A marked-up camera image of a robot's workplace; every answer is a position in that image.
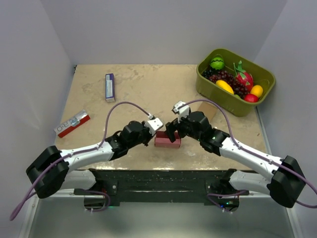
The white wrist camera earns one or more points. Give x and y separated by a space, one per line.
182 110
153 124

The red toy apple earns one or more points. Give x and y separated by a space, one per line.
251 98

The orange toy lemon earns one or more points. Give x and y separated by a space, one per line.
257 90

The pink paper box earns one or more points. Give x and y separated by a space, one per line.
162 140

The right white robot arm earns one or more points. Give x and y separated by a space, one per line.
280 178

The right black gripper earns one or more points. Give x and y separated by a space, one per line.
172 127

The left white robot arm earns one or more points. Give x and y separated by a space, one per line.
48 172

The red toy dragon fruit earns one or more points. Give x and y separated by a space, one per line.
243 76

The purple toothpaste box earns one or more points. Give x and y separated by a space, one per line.
109 88

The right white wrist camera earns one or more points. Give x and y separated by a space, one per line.
182 110

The dark purple toy grapes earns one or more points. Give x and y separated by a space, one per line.
213 75

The green toy watermelon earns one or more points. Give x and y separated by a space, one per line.
217 63

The yellow toy mango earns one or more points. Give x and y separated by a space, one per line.
225 86

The olive green plastic bin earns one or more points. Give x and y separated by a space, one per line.
229 102

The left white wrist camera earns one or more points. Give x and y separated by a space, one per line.
153 124

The brown cardboard box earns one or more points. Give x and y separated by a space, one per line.
208 109

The red white toothpaste box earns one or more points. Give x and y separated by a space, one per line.
71 124

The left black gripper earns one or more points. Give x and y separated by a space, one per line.
149 134

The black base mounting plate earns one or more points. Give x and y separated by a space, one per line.
157 186

